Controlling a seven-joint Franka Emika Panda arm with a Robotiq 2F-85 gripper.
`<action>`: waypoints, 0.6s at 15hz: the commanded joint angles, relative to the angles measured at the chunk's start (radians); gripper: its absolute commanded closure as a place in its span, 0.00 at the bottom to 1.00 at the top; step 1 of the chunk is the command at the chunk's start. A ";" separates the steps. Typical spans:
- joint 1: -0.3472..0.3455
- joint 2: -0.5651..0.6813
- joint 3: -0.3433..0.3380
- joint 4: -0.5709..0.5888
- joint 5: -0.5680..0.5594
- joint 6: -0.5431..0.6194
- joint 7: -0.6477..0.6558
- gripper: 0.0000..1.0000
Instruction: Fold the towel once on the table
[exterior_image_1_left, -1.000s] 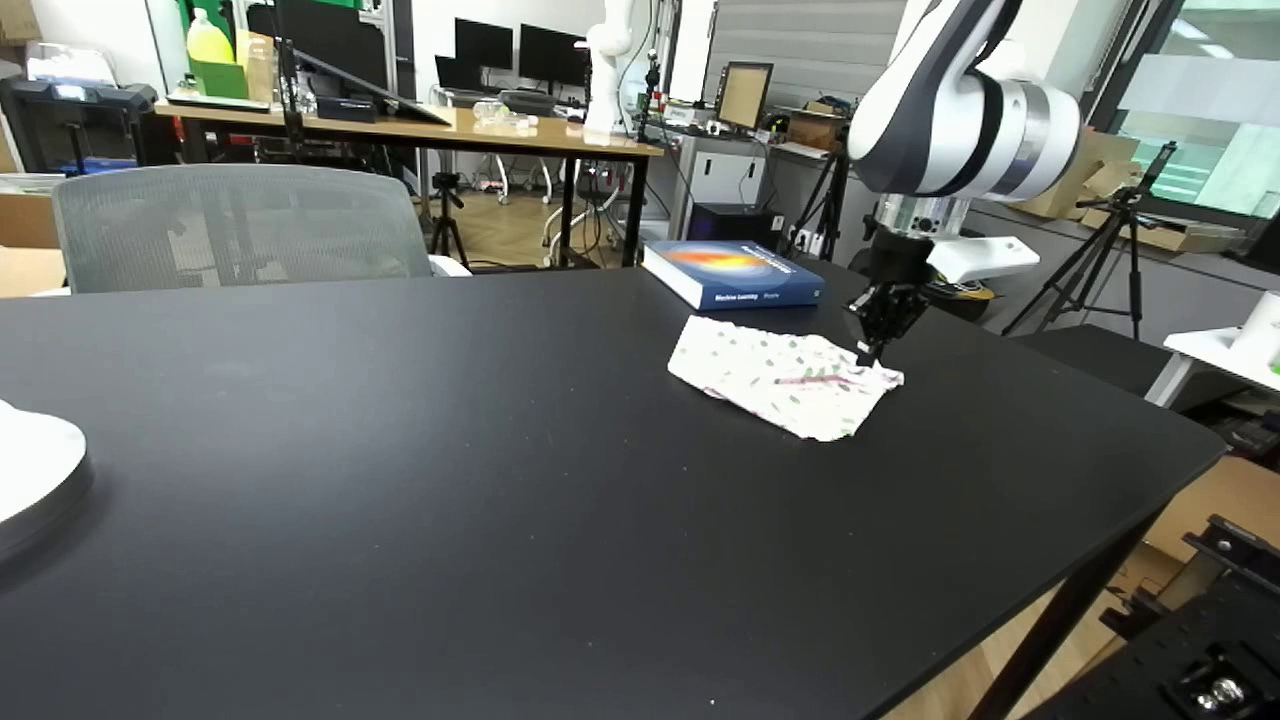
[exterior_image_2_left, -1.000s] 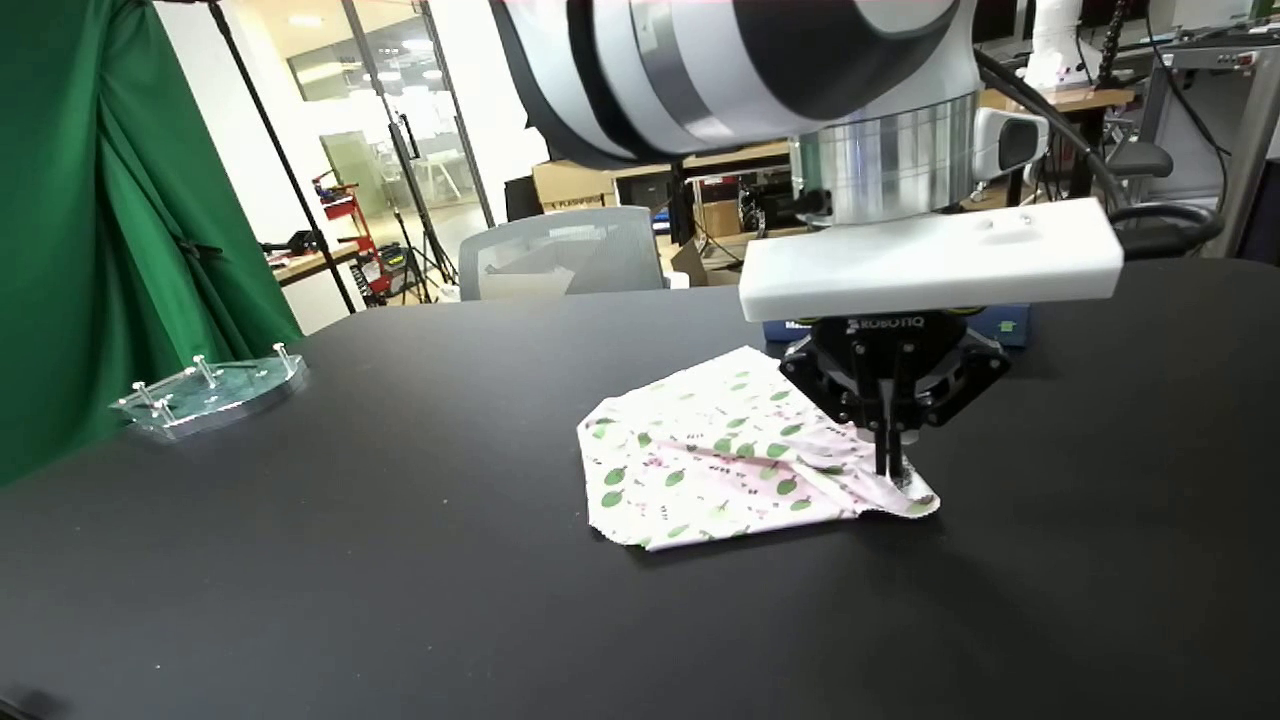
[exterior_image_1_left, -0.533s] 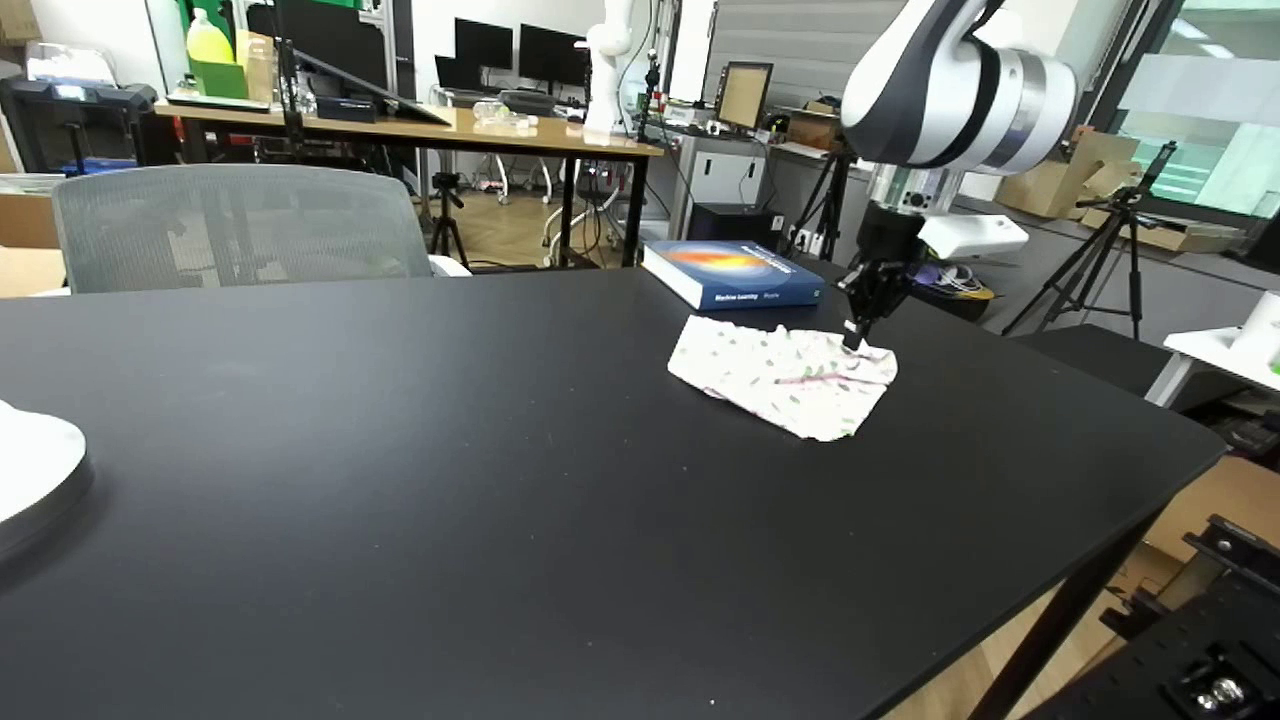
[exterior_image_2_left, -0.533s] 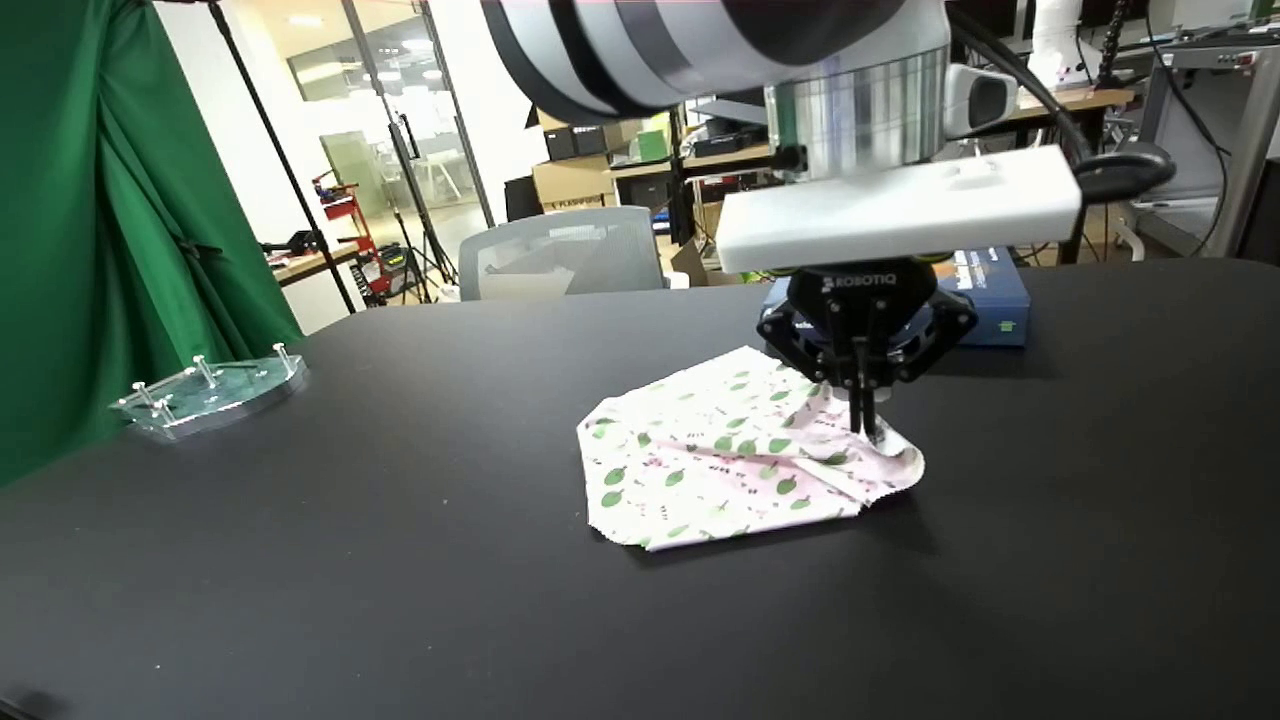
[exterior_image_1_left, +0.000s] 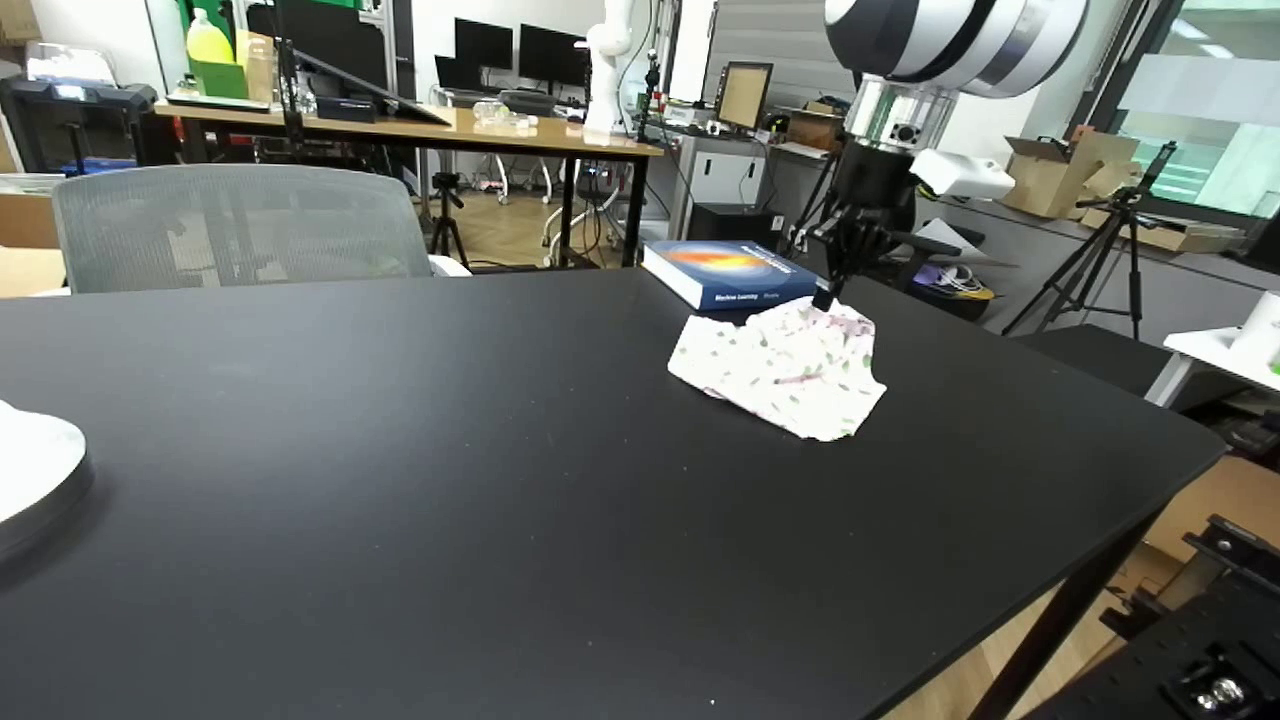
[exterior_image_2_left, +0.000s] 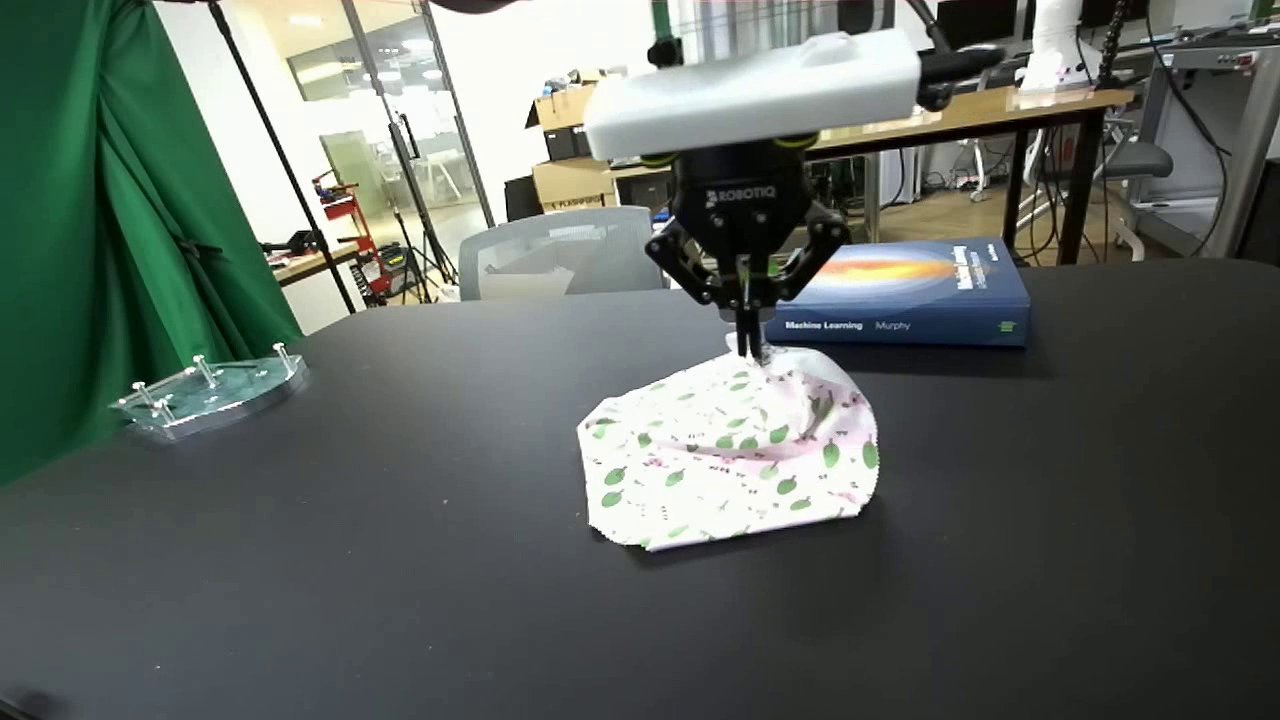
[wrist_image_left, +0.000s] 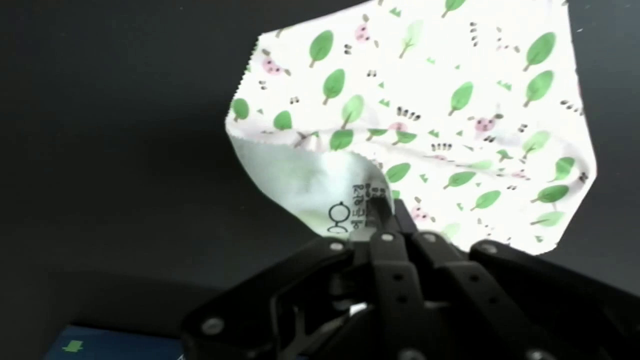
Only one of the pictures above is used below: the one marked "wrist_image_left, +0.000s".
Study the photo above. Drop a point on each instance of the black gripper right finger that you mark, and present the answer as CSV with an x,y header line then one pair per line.
x,y
506,306

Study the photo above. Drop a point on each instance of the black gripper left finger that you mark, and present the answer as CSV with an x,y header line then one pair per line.
x,y
346,300

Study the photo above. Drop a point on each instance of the white towel with green leaves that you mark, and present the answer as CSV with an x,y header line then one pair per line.
x,y
426,106

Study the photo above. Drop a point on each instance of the blue hardcover book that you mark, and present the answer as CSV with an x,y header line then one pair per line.
x,y
112,344

